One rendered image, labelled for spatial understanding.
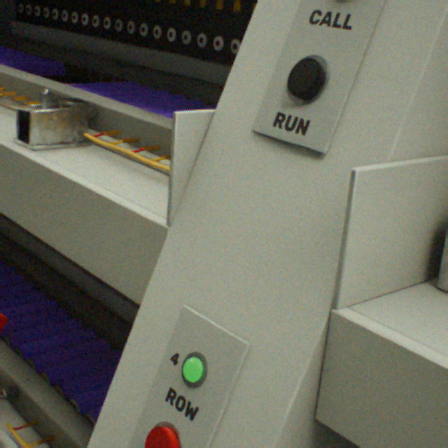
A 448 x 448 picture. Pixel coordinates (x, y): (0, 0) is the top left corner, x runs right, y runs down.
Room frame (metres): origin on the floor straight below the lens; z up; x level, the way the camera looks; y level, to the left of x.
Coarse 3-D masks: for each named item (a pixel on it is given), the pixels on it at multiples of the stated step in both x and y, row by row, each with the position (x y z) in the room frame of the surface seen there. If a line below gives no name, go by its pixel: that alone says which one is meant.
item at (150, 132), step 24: (0, 72) 0.57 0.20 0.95; (24, 72) 0.57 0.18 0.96; (24, 96) 0.54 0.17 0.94; (72, 96) 0.49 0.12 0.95; (96, 96) 0.49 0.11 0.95; (96, 120) 0.47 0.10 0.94; (120, 120) 0.45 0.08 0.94; (144, 120) 0.43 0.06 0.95; (168, 120) 0.43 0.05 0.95; (144, 144) 0.43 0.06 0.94; (168, 144) 0.42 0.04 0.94; (168, 168) 0.39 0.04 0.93
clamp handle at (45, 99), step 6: (0, 96) 0.42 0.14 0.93; (42, 96) 0.45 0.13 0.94; (48, 96) 0.44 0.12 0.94; (0, 102) 0.42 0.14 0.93; (6, 102) 0.43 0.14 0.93; (12, 102) 0.43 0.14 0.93; (18, 102) 0.43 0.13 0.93; (42, 102) 0.45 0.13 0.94; (48, 102) 0.45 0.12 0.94; (18, 108) 0.43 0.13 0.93; (24, 108) 0.43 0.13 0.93; (30, 108) 0.44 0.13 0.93; (36, 108) 0.44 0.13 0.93; (42, 108) 0.45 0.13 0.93; (48, 108) 0.45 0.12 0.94
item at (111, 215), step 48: (96, 48) 0.72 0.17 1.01; (144, 48) 0.66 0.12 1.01; (0, 144) 0.45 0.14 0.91; (192, 144) 0.32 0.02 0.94; (0, 192) 0.46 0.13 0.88; (48, 192) 0.41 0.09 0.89; (96, 192) 0.37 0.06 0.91; (144, 192) 0.37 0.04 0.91; (48, 240) 0.42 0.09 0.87; (96, 240) 0.38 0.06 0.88; (144, 240) 0.34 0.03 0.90; (144, 288) 0.35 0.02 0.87
